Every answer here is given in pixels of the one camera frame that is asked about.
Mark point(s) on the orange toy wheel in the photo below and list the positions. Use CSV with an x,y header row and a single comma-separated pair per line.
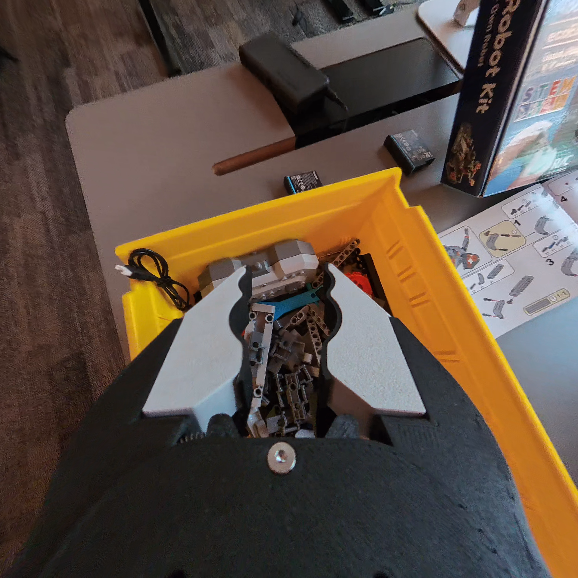
x,y
359,280

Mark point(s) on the teal brick separator tool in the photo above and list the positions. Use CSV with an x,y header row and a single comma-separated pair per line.
x,y
293,303

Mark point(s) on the pale side table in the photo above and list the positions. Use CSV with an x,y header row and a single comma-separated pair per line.
x,y
447,31

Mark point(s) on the pile of toy building parts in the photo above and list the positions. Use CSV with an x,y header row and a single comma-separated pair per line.
x,y
289,361

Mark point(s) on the yellow plastic bin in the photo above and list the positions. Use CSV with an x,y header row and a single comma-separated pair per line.
x,y
451,338

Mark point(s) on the black box with blue edge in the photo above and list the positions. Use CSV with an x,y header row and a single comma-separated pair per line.
x,y
303,182

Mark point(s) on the black table leg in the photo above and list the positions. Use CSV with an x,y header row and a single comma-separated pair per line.
x,y
158,36

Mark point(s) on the dark printed cardboard box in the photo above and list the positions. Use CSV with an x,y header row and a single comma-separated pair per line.
x,y
496,90

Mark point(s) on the black power adapter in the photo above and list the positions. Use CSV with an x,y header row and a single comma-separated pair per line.
x,y
284,72

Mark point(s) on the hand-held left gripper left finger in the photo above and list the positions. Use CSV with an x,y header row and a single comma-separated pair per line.
x,y
194,361

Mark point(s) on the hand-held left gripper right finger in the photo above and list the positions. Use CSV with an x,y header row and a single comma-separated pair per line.
x,y
375,361

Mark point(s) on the black glossy panel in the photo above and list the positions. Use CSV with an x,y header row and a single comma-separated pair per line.
x,y
393,76

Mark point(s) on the small black printed box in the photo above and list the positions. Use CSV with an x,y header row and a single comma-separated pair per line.
x,y
408,151

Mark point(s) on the building instruction booklet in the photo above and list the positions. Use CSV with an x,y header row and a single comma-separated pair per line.
x,y
510,262

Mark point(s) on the brown wooden bar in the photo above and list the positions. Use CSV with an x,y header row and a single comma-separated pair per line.
x,y
253,156

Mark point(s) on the grey white toy motor block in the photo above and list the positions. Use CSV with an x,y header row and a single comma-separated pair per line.
x,y
289,257

